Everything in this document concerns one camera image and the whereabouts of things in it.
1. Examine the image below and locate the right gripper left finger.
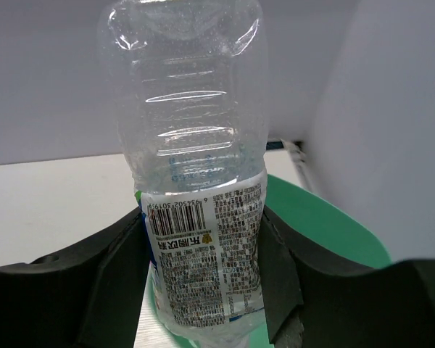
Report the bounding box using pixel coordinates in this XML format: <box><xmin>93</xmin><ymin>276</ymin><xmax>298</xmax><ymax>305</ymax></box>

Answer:
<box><xmin>0</xmin><ymin>209</ymin><xmax>147</xmax><ymax>347</ymax></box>

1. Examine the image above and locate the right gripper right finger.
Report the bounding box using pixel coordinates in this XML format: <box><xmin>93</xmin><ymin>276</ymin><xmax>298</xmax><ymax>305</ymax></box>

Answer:
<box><xmin>259</xmin><ymin>209</ymin><xmax>435</xmax><ymax>347</ymax></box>

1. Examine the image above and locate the green plastic bin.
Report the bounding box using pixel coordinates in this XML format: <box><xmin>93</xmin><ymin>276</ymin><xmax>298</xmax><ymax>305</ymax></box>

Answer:
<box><xmin>136</xmin><ymin>173</ymin><xmax>389</xmax><ymax>347</ymax></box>

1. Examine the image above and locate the clear bottle white label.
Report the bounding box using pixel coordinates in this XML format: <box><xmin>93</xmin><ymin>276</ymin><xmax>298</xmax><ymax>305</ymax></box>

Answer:
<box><xmin>97</xmin><ymin>1</ymin><xmax>268</xmax><ymax>347</ymax></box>

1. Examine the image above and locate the right blue table sticker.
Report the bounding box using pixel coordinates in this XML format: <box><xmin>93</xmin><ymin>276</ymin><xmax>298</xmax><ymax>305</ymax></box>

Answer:
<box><xmin>266</xmin><ymin>141</ymin><xmax>284</xmax><ymax>151</ymax></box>

